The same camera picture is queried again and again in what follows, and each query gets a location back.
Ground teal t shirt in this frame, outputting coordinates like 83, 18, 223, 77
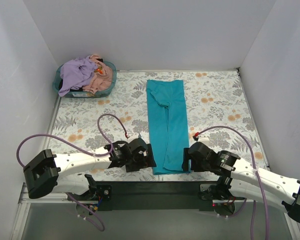
146, 80, 189, 175

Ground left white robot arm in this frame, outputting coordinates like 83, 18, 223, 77
23, 137, 156, 200

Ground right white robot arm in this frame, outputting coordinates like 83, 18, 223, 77
182, 142, 300, 223

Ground floral table mat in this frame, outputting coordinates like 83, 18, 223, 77
48, 71, 268, 169

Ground pink t shirt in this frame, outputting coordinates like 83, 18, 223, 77
82, 54, 113, 94

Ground teal plastic laundry basket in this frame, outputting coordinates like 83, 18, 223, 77
52, 61, 117, 98

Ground lilac t shirt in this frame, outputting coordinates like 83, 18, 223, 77
58, 57, 97, 97

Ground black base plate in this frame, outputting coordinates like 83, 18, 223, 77
67, 180, 243, 211

